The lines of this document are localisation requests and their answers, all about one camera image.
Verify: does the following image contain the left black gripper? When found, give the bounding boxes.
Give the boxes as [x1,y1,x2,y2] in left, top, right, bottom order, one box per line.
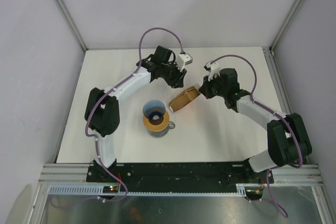
[160,60,186,89]

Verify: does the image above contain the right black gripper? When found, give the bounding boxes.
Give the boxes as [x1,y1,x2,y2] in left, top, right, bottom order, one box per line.
[199,73,227,100]

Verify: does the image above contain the orange coffee filter box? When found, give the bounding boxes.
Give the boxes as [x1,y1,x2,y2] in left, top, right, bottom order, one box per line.
[168,85,201,113]

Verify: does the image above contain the blue glass dripper cone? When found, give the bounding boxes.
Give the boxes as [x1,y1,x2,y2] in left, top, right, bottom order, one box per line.
[142,100,166,119]

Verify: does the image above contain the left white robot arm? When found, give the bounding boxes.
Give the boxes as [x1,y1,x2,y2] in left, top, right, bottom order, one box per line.
[85,46,193,182]

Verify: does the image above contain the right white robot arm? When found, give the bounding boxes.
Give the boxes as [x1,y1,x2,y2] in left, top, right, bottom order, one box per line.
[199,67,312,183]

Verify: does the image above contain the brown paper coffee filters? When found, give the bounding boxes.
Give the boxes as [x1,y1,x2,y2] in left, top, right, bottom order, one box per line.
[170,87,200,111]

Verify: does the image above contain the round bamboo dripper stand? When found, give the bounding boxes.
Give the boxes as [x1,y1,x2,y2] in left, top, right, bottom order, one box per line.
[143,111,170,132]

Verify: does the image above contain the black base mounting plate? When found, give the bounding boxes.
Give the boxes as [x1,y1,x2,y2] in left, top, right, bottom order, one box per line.
[86,162,274,192]

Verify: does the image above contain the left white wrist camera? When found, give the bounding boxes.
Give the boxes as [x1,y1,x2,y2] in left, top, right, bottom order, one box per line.
[175,53,193,71]

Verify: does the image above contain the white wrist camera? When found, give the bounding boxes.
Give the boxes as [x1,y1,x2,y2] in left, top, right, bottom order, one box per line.
[204,61,221,81]
[175,53,193,71]

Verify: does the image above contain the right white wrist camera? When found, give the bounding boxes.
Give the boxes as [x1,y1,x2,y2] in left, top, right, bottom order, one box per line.
[204,61,221,81]

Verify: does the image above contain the aluminium frame profile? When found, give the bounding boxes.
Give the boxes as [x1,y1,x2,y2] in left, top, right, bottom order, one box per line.
[54,0,88,52]

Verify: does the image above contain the grey slotted cable duct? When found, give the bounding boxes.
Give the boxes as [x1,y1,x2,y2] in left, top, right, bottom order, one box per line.
[48,184,261,197]

